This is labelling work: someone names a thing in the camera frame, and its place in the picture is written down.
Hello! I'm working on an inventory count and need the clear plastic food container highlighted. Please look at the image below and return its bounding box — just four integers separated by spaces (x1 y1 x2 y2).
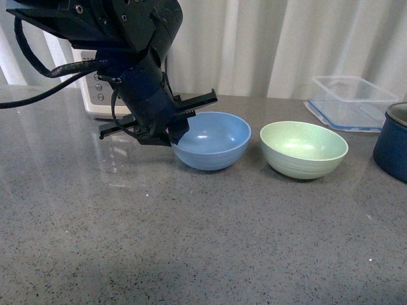
312 76 399 105

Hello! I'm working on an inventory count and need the clear lid with blue seal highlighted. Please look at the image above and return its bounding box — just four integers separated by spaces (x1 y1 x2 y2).
304 99 390 133

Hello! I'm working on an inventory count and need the white curtain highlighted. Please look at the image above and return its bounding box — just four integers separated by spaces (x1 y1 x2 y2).
0 0 407 103

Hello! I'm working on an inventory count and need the black cable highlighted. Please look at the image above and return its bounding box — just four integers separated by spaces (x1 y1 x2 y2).
0 16 109 110

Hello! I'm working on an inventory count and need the blue plastic bowl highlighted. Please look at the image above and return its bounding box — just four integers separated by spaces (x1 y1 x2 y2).
172 112 251 171

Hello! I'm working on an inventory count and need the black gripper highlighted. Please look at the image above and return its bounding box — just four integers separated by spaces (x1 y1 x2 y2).
99 64 217 146

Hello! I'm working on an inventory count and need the green plastic bowl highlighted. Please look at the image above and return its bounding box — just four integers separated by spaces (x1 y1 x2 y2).
259 121 348 180

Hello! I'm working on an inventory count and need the dark blue cooking pot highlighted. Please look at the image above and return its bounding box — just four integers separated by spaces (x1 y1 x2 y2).
373 102 406 183

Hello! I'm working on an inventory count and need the cream two-slot toaster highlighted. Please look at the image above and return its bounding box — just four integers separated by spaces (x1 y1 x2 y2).
72 48 130 119

